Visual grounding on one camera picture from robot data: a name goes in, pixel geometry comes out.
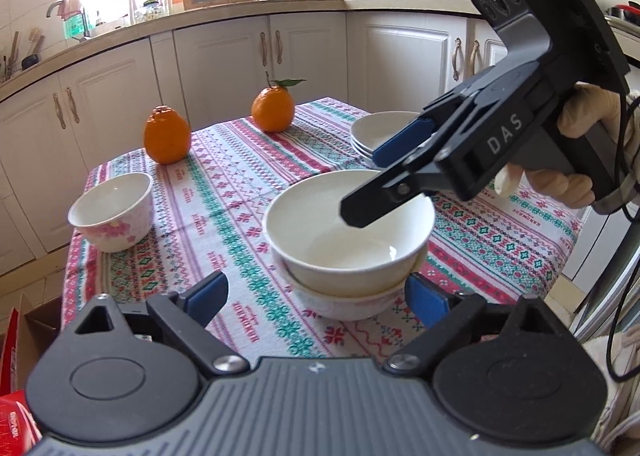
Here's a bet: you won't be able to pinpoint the metal faucet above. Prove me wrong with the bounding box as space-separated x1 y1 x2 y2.
46 0 92 41

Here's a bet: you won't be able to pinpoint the white kitchen cabinets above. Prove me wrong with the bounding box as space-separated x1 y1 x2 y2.
0 10 640 289

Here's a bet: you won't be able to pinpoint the bumpy orange without leaf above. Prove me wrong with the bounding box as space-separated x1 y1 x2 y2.
144 105 192 165

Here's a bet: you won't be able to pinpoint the orange with green leaf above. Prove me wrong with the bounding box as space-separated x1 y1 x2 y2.
251 71 307 133

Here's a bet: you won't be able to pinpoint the person's right hand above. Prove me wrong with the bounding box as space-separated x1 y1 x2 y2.
495 82 626 210

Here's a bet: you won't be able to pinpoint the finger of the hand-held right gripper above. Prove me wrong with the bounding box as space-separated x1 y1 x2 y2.
340 145 453 230
372 69 506 170

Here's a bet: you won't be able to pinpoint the cardboard box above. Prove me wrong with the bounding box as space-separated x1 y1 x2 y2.
0 293 62 398

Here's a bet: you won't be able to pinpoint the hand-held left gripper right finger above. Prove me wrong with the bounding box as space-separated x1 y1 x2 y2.
385 273 571 379

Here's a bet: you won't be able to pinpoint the patterned red green tablecloth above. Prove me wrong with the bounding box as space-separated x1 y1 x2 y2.
61 97 584 362

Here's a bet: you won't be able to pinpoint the white bowl with floral print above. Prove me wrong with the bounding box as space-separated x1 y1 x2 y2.
262 170 436 296
284 256 429 322
67 173 154 253

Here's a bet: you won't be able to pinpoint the kitchen utensil set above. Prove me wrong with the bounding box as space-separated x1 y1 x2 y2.
0 28 47 83

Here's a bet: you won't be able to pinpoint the black cable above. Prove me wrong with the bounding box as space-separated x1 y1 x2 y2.
602 89 640 383

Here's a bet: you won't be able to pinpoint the white kitchen countertop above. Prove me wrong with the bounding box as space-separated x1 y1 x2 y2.
0 0 640 103

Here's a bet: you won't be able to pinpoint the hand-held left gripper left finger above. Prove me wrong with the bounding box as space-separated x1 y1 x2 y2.
75 271 249 379

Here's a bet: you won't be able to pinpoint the red packet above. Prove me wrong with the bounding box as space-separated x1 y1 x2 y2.
0 393 42 456

